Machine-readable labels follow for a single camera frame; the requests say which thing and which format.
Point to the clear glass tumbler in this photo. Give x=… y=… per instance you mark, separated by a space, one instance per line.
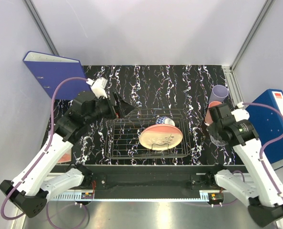
x=217 y=142

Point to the blue ring binder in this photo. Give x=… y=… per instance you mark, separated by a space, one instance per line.
x=269 y=124

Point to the black wire dish rack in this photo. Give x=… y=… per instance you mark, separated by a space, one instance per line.
x=122 y=140

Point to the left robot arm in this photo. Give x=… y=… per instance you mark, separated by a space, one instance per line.
x=30 y=191

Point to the lavender plastic cup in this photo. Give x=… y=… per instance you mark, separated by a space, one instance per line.
x=219 y=93

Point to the aluminium frame post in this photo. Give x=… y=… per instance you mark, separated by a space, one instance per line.
x=31 y=8
x=252 y=32

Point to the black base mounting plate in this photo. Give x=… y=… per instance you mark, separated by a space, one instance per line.
x=152 y=183

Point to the purple ring binder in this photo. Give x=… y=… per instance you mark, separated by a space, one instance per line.
x=51 y=70

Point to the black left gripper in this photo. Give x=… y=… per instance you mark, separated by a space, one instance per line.
x=122 y=108

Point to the aluminium frame post right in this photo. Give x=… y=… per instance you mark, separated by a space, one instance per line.
x=252 y=32

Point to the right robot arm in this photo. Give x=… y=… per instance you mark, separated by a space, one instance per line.
x=264 y=201

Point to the white slotted cable duct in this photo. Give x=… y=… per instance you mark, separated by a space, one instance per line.
x=74 y=196

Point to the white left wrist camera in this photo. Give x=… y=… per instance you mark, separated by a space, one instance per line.
x=98 y=86

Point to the aluminium frame post left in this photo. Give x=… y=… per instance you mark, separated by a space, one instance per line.
x=31 y=8

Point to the pink beige plate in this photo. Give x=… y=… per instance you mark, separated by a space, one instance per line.
x=160 y=137

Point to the picture card with red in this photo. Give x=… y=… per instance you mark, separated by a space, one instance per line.
x=67 y=157

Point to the blue white patterned bowl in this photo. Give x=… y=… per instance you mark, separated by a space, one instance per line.
x=165 y=120

